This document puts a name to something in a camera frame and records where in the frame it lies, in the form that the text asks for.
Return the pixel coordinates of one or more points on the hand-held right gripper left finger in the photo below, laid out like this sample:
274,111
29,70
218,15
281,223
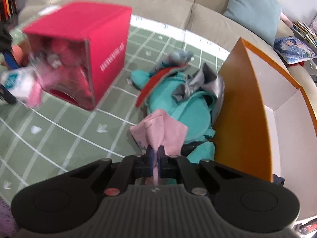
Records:
149,160

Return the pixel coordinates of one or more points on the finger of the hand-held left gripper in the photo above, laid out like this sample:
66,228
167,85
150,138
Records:
7,95
11,60

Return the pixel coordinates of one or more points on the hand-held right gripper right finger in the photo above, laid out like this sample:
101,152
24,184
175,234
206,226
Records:
161,160

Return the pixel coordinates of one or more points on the pink cloth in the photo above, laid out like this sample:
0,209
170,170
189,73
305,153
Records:
161,129

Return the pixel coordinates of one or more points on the teal cloth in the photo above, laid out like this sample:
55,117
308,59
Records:
193,111

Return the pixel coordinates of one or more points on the red face mask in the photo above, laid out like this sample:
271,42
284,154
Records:
151,84

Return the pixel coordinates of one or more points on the red box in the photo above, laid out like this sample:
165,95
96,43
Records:
106,42

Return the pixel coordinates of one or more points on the orange box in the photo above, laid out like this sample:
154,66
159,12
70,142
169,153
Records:
242,104

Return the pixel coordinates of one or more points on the white pink packet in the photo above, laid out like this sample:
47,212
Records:
14,81

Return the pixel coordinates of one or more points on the pile of pink red plush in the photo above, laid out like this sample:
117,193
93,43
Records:
66,62

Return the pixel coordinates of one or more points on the bookshelf with books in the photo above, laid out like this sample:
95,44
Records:
8,2

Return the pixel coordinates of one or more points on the green checked tablecloth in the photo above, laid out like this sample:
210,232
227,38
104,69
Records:
62,129

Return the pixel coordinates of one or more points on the grey cloth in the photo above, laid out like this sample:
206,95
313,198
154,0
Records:
210,84

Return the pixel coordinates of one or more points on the grey-blue cloth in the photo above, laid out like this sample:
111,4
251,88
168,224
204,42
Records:
177,57

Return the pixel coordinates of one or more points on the dark blue cloth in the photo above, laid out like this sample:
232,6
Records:
278,180

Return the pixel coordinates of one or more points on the purple fuzzy clothing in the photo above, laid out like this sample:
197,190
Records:
6,218

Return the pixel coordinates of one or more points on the beige sofa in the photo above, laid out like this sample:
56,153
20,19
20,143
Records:
161,2

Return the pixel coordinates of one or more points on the blue printed cushion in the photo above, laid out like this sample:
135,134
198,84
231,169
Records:
294,49

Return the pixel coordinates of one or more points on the light blue cushion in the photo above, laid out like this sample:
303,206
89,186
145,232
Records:
252,10

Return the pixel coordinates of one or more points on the pale pink plush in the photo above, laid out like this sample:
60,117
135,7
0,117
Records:
284,19

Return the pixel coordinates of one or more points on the pile of books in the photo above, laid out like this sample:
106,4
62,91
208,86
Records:
305,29

